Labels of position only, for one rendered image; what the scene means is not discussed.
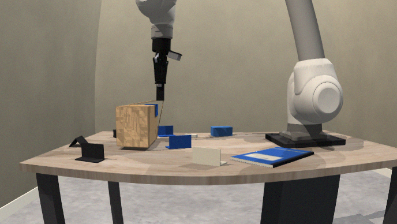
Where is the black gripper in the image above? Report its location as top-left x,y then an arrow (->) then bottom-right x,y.
152,38 -> 171,101

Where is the blue notebook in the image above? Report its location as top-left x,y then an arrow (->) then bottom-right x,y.
231,147 -> 314,168

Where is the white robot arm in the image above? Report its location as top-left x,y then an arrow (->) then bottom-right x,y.
136,0 -> 343,141

